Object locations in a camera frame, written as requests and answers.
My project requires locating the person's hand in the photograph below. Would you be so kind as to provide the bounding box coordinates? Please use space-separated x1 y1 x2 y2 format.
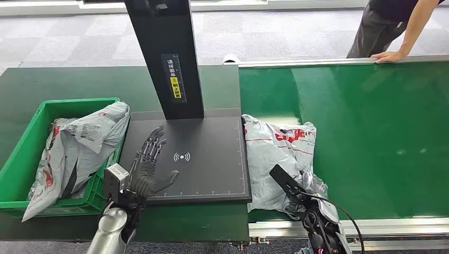
371 51 405 64

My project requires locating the grey labelled poly mailer package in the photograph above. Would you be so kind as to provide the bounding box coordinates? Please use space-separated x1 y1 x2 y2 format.
21 101 131 223

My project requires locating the person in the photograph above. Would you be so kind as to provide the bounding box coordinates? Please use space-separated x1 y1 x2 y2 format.
346 0 449 64

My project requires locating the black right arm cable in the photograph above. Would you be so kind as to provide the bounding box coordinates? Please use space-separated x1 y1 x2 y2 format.
298 190 365 254

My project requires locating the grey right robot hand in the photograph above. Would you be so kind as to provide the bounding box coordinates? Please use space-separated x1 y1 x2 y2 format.
282 190 330 221

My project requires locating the green plastic crate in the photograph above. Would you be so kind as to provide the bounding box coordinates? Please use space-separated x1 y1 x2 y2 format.
0 97 122 219

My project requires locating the grey red-printed poly mailer package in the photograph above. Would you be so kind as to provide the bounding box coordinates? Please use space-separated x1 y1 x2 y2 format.
242 114 329 220

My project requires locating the aluminium conveyor side rail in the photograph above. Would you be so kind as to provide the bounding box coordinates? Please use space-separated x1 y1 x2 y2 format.
248 216 449 252
224 54 449 69

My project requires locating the white conveyor roller end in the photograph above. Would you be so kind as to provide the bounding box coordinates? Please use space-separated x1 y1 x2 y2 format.
223 53 242 66

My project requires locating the green conveyor belt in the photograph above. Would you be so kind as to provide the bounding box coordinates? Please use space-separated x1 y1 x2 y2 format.
238 61 449 224

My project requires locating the black yellow label strip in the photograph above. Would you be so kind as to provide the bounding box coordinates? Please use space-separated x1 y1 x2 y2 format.
160 53 187 104

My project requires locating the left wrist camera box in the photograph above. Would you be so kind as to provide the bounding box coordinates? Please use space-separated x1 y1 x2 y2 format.
103 162 131 203

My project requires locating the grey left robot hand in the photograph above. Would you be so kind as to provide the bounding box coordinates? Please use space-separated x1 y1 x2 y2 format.
129 125 180 201

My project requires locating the black inbound scanner machine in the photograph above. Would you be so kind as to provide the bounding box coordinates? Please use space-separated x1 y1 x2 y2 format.
118 0 253 206

